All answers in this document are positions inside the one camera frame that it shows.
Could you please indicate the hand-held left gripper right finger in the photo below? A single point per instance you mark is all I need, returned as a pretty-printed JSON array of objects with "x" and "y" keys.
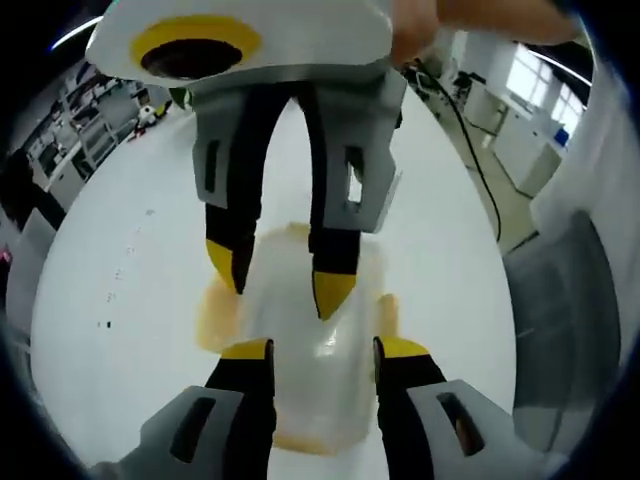
[{"x": 410, "y": 430}]

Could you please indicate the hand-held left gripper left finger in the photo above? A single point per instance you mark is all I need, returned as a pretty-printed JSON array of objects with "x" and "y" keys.
[{"x": 240, "y": 430}]

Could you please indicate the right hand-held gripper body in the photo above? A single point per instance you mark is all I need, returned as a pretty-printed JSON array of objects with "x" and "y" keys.
[{"x": 310, "y": 30}]

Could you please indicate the clear plastic box yellow buckles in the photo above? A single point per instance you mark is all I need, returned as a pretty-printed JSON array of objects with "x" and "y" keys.
[{"x": 310, "y": 390}]

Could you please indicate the person's right hand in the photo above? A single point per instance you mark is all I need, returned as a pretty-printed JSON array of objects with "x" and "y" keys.
[{"x": 415, "y": 30}]

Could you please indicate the spare hand-held gripper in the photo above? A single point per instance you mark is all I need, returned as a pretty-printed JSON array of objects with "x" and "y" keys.
[{"x": 150, "y": 117}]

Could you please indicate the metal shelving rack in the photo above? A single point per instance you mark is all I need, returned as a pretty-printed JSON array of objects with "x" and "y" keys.
[{"x": 85, "y": 130}]

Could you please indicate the grey mesh office chair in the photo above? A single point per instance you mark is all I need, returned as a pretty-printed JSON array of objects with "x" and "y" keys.
[{"x": 560, "y": 325}]

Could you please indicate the white storage cabinet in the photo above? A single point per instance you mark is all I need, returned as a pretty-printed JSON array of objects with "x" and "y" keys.
[{"x": 520, "y": 145}]

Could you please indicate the blue storage box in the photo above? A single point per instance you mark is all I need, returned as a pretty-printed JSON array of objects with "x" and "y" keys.
[{"x": 561, "y": 136}]

